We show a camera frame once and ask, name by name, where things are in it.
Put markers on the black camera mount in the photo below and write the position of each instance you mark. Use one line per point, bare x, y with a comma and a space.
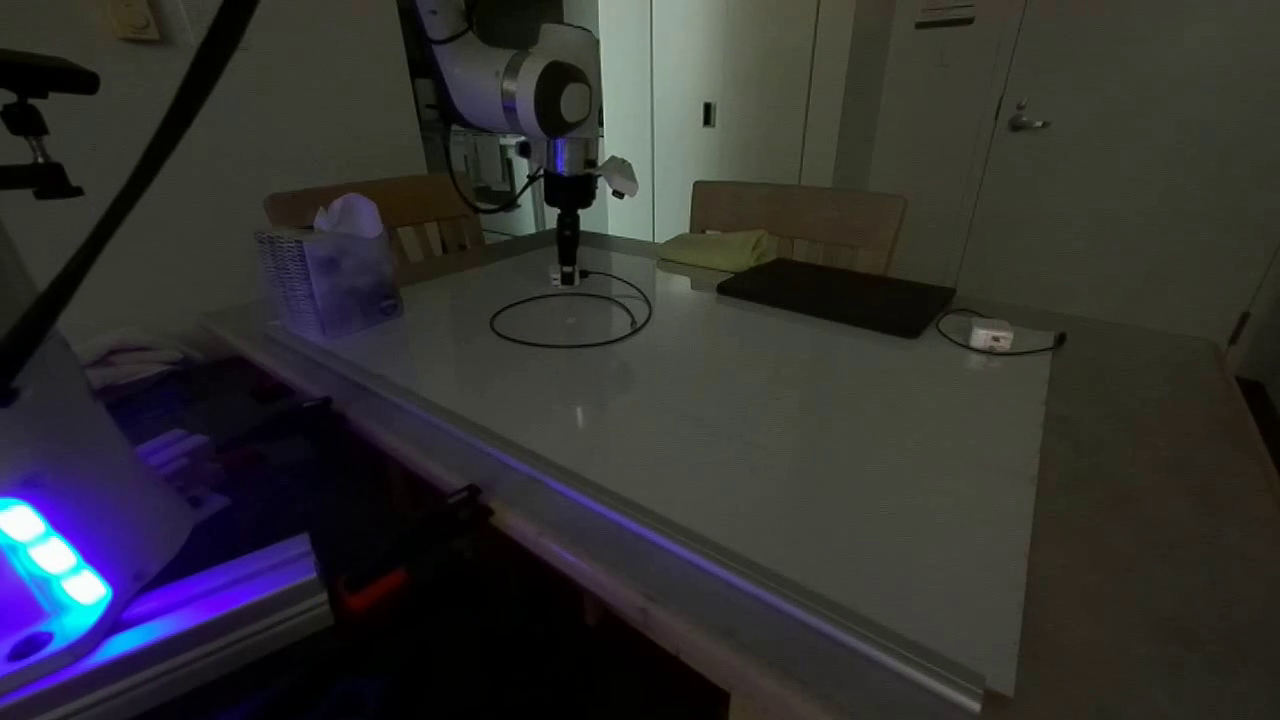
32, 123

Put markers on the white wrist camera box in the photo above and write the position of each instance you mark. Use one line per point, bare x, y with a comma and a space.
621, 176

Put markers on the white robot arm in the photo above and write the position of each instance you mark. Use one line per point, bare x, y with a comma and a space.
533, 81

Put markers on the black wall switch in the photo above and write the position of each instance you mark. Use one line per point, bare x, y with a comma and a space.
708, 114

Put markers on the white double door cabinet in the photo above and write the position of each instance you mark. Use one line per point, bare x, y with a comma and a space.
720, 104

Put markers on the flat black pad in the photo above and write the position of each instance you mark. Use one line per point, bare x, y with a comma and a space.
841, 294

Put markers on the wooden slatted chair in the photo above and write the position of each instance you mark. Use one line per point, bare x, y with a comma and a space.
812, 222
427, 222

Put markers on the grey marbled tissue box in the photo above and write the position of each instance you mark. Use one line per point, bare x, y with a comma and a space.
326, 287

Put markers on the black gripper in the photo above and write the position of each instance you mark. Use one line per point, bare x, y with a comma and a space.
568, 189

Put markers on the yellow folded cloth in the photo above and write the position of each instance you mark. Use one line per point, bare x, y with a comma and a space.
720, 248

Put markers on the white tissue sheet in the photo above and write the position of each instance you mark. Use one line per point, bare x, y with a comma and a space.
348, 214

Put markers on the purple lit equipment rack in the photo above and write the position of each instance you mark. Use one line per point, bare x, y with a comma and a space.
226, 600

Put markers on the white lit robot base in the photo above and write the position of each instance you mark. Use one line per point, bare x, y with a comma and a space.
67, 523

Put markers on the large white board mat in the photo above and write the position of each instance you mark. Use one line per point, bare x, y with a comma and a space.
746, 402

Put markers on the small white gadget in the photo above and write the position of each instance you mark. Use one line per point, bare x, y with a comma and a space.
993, 338

